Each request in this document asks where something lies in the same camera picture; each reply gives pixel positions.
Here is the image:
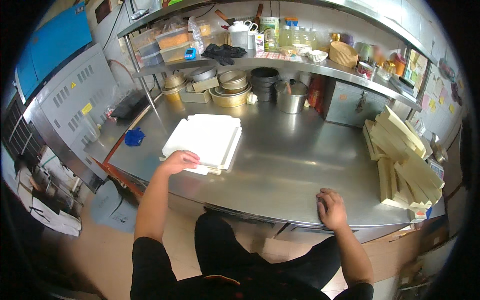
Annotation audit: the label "person's left hand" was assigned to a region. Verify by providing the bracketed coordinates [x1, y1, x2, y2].
[160, 150, 202, 176]

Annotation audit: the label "person's right hand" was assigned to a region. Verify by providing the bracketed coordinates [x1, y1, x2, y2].
[316, 188, 349, 232]

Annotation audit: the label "stack of white cartons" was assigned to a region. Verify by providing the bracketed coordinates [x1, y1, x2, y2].
[160, 113, 243, 176]

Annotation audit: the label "blue cloth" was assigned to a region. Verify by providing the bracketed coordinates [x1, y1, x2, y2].
[124, 127, 146, 147]

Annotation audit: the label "rectangular metal loaf tins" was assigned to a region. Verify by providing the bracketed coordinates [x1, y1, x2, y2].
[179, 76, 220, 104]

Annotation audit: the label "stack of small gold pans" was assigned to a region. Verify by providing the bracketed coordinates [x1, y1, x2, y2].
[162, 71, 188, 103]

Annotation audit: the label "stack of gold round pans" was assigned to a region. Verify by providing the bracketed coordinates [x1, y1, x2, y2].
[209, 70, 253, 109]

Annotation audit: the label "black tray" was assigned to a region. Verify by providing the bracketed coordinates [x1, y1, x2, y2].
[110, 90, 149, 121]

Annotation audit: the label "silver round cake pan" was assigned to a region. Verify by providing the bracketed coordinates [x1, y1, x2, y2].
[189, 66, 218, 83]

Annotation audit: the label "grey floor bin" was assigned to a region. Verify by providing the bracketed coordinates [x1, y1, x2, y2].
[89, 179, 138, 234]

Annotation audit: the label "person's legs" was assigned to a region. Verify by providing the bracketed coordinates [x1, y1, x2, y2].
[194, 211, 343, 291]

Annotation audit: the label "stack of black round tins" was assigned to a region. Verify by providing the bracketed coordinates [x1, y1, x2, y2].
[250, 67, 280, 103]

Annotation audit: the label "clear measuring cup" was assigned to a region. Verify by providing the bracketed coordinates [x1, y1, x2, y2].
[80, 114, 101, 143]

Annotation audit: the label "clear plastic container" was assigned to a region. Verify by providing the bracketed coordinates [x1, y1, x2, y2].
[141, 52, 164, 68]
[138, 40, 161, 58]
[159, 41, 193, 63]

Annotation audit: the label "black gloves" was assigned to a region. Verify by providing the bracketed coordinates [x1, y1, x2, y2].
[201, 43, 247, 67]

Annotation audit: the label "steel pot with lid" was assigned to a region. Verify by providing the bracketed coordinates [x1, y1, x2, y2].
[274, 79, 310, 115]

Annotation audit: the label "steel shelf unit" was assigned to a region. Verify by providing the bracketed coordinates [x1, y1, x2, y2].
[117, 0, 439, 112]

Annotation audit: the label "clear container with orange filling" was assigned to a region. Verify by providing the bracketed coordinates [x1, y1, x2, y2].
[155, 26, 190, 50]

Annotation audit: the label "person's body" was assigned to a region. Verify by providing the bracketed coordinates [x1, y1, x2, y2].
[130, 236, 374, 300]

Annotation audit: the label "grey metal oven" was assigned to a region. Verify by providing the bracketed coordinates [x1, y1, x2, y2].
[22, 43, 126, 193]

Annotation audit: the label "white plastic jug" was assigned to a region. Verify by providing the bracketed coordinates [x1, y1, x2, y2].
[228, 21, 250, 50]

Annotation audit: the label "red packet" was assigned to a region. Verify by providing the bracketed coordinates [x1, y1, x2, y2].
[307, 74, 326, 114]

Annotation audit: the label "green tin can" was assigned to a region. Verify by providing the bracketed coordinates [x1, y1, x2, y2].
[259, 16, 280, 52]

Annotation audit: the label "rack with white items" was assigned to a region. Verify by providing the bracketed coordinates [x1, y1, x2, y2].
[3, 145, 82, 238]

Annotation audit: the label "white paper baking cups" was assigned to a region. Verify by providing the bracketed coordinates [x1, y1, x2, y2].
[306, 49, 329, 63]

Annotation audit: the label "row of yellow liquid bottles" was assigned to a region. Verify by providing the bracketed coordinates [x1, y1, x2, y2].
[278, 25, 318, 51]

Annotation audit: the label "grey metal box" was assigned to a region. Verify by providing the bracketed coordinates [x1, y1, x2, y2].
[325, 81, 391, 129]

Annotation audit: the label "blue panel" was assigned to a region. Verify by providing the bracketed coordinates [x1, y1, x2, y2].
[14, 3, 93, 103]

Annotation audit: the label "woven round basket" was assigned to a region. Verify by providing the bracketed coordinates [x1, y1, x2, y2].
[329, 41, 359, 69]

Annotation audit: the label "pile of cream folded boxes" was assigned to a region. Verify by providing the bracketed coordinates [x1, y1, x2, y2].
[362, 105, 446, 211]

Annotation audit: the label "cardboard cartons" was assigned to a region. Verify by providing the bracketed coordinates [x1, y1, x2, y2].
[362, 221, 451, 284]

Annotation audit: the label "coloured sticky notes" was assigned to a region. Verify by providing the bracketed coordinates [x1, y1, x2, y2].
[420, 73, 466, 115]

